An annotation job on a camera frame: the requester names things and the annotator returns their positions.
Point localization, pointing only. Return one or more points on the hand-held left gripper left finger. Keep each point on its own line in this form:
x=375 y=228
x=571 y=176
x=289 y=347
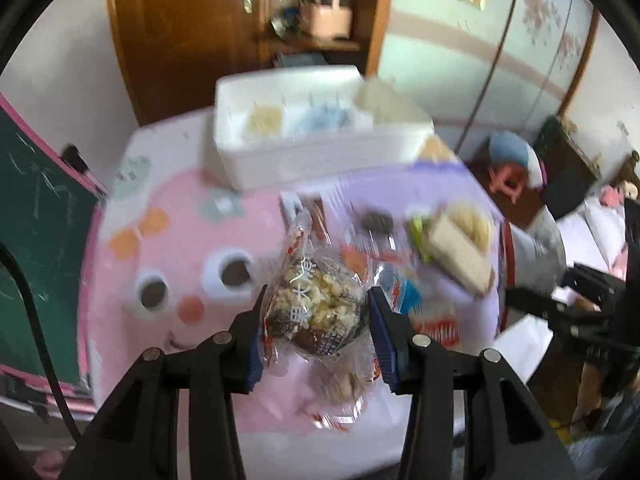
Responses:
x=254 y=342

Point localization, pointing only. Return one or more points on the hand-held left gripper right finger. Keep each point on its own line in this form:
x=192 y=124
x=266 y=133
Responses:
x=382 y=342

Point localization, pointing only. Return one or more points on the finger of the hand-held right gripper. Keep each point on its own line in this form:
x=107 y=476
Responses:
x=555 y=312
x=595 y=280

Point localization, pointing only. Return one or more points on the clear puffed rice ball packet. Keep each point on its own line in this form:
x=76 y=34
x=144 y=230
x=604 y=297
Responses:
x=310 y=305

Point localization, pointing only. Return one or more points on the tan paper snack packet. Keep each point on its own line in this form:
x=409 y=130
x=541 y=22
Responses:
x=457 y=256

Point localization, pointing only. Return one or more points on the clear dark brownie packet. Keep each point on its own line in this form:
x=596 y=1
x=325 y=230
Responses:
x=375 y=221

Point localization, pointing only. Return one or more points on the white plastic storage box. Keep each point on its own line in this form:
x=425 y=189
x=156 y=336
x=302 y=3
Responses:
x=310 y=160

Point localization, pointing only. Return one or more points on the white pillow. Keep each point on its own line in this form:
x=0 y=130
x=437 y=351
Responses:
x=605 y=235

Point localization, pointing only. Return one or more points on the blue white snack packet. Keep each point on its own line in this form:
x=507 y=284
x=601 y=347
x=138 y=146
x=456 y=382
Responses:
x=405 y=295

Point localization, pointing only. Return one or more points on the red white snack packet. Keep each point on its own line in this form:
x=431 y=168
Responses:
x=440 y=327

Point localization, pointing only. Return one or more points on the clear puffed snack packet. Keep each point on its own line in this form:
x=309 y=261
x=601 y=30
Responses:
x=335 y=391

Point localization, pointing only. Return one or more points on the dark wooden nightstand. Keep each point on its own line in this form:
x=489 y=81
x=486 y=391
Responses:
x=565 y=180

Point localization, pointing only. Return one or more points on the green snack packet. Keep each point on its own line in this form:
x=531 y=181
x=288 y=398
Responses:
x=417 y=232

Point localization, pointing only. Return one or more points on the printed cartoon tablecloth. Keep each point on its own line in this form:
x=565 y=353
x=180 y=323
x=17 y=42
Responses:
x=190 y=240

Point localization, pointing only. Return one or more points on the pale yellow cake packet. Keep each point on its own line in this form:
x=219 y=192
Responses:
x=475 y=221

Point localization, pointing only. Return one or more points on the pink stool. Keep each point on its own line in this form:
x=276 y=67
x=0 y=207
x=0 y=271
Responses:
x=505 y=180

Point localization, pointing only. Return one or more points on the blue plush pillow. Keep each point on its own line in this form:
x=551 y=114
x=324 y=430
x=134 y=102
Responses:
x=510 y=147

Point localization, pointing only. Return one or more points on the floral sliding wardrobe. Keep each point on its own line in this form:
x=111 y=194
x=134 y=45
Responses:
x=450 y=60

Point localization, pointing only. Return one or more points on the wooden cabinet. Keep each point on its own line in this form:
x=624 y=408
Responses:
x=175 y=35

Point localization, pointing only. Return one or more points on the pink basket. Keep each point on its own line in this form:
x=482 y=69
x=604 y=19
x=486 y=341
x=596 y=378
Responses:
x=325 y=20

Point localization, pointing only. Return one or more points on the green chalkboard pink frame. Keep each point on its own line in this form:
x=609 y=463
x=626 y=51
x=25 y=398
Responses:
x=35 y=235

